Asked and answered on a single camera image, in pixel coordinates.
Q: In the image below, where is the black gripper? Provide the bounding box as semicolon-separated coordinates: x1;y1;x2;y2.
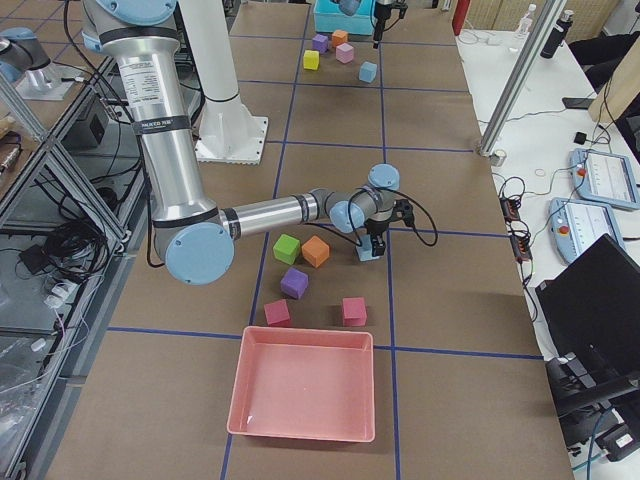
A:
373;0;406;49
364;199;415;257

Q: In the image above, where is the light blue foam block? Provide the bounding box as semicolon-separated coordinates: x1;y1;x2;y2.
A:
356;236;378;262
358;61;378;84

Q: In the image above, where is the pink foam block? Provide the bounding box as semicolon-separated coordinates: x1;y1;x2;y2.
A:
335;43;355;64

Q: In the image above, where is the orange foam block left side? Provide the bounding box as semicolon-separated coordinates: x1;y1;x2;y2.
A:
331;29;348;48

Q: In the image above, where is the orange foam block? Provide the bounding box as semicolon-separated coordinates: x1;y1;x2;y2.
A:
301;235;330;268
331;29;348;48

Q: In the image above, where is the cyan plastic bin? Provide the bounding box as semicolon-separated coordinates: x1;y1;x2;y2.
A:
313;0;374;36

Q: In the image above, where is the purple foam block left side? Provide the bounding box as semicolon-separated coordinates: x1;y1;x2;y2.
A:
312;34;329;54

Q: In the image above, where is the purple foam block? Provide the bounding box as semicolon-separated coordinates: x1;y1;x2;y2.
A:
280;267;309;300
312;34;329;54

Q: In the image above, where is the orange foam block right side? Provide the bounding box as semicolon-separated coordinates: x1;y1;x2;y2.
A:
301;235;330;268

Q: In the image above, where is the crimson foam block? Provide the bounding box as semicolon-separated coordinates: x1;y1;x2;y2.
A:
341;297;367;327
263;299;291;327

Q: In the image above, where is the yellow foam block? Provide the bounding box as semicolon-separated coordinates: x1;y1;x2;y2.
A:
303;50;320;71

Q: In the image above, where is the purple foam block right side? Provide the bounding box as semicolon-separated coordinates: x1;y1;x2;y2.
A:
280;267;309;300

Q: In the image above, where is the green foam block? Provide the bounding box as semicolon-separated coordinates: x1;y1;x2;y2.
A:
273;234;301;265

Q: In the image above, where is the small metal cylinder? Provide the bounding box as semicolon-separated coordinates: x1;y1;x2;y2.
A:
490;149;507;167

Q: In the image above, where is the pink plastic bin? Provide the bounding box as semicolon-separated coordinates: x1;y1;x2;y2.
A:
227;326;376;443

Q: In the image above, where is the black water bottle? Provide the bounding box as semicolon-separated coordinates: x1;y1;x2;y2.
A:
540;9;574;59

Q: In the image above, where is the teach pendant near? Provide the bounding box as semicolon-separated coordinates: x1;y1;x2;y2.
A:
549;197;625;264

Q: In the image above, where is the teach pendant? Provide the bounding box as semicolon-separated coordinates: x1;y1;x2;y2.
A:
569;148;639;211
549;197;625;264

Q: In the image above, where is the black laptop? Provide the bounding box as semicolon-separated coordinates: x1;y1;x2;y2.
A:
536;234;639;373

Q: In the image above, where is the teach pendant far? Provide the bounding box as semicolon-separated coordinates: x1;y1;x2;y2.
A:
569;148;639;211

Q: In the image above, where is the aluminium frame post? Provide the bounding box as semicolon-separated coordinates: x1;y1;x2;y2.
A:
477;0;566;157

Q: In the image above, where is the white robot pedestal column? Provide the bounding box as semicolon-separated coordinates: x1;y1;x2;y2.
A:
178;0;239;103

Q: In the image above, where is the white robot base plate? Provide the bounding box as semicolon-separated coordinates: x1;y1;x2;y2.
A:
195;104;269;165

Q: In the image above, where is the aluminium frame rack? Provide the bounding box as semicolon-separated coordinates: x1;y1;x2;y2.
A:
1;60;145;479

